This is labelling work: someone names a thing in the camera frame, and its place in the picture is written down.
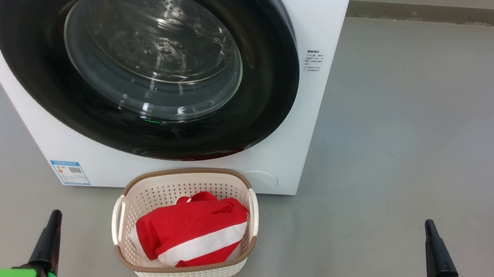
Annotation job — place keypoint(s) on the cream perforated laundry basket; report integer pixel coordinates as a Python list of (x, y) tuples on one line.
[(186, 276)]

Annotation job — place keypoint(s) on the blue energy label sticker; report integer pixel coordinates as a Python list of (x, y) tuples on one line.
[(70, 172)]

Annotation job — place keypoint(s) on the white front-load washing machine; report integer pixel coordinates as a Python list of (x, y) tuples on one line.
[(318, 26)]

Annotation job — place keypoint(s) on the round white filter cover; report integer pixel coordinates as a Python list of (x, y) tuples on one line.
[(261, 181)]

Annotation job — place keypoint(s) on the red white striped garment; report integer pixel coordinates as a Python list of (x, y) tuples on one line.
[(187, 224)]

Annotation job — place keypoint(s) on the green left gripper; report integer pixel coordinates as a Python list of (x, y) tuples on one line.
[(8, 273)]

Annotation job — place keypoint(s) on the black washing machine door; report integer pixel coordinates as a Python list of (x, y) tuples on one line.
[(29, 65)]

